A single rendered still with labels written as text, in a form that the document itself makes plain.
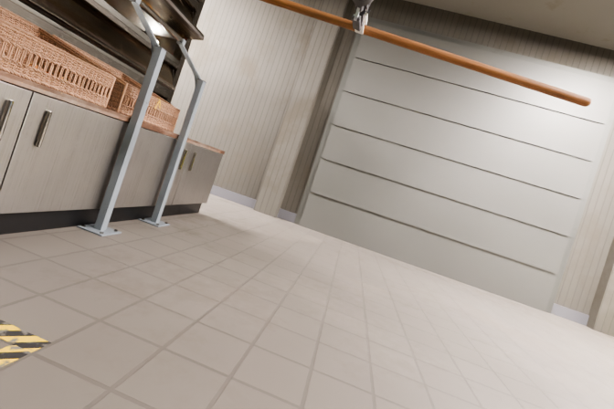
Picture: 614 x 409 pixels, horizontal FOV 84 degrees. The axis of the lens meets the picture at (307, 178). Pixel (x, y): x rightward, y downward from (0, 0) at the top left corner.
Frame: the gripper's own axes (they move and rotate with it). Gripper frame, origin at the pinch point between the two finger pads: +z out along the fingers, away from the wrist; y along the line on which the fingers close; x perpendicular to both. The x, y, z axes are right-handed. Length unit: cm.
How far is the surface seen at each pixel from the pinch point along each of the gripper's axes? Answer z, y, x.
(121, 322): -23, 115, -29
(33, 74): -9, 58, -101
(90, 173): 26, 91, -94
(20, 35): -18, 48, -102
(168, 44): 149, -7, -170
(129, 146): 38, 74, -90
